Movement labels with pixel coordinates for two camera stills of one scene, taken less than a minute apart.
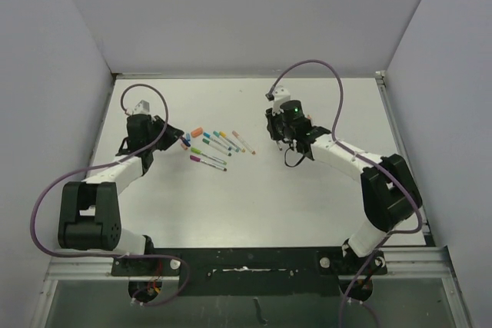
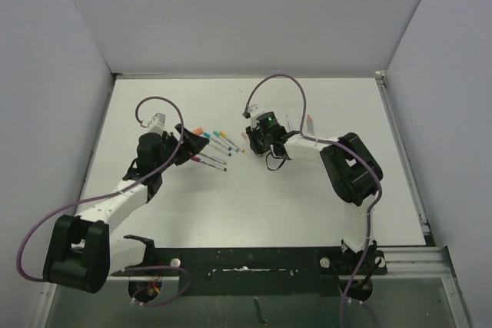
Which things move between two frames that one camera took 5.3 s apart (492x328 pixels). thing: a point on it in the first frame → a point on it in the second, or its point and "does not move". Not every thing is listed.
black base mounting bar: x=254 y=270 does not move
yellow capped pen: x=223 y=134 does not move
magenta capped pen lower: x=208 y=163 does not move
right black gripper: x=272 y=120 → x=253 y=134
